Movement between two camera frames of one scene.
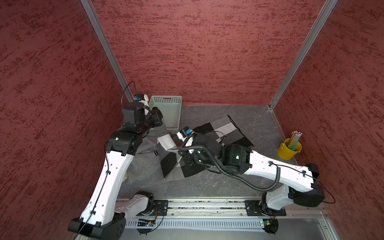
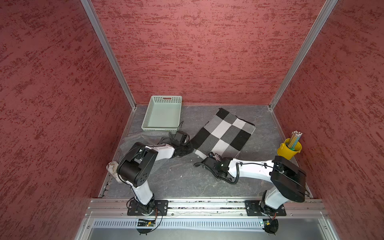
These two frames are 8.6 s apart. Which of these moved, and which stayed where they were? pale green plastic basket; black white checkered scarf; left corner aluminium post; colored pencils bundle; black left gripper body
Moved: black white checkered scarf; black left gripper body
Stayed: left corner aluminium post; pale green plastic basket; colored pencils bundle
